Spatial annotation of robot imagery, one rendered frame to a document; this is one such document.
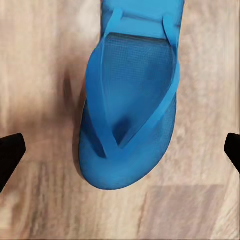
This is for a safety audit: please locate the sandal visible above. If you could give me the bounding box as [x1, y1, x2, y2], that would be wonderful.
[78, 0, 185, 191]

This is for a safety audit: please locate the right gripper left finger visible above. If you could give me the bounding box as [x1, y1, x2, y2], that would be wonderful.
[0, 133, 26, 193]

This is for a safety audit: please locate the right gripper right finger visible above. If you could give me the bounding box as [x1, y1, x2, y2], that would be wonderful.
[224, 133, 240, 173]

